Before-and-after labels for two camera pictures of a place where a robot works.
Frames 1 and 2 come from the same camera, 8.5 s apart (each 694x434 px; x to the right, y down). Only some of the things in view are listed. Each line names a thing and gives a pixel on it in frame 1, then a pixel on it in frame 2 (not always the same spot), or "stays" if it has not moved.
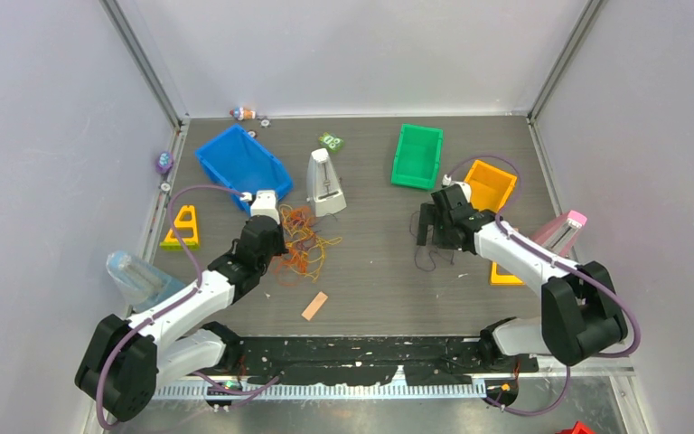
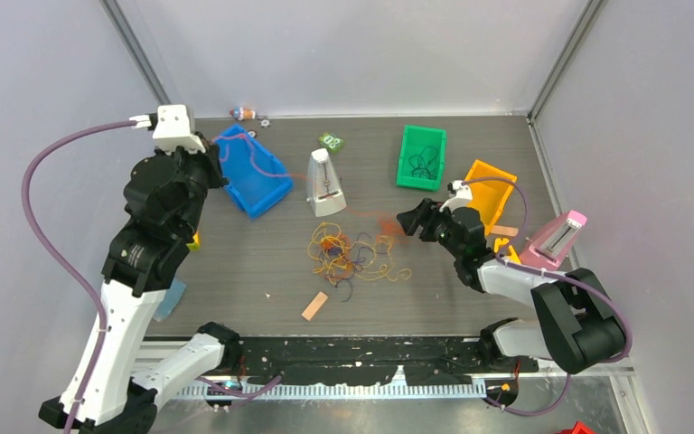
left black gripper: x=280 y=247 to x=209 y=158
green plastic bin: x=417 y=156 stays
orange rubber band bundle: x=302 y=239 to x=331 y=255
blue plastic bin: x=239 y=162 stays
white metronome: x=323 y=184 stays
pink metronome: x=559 y=235 stays
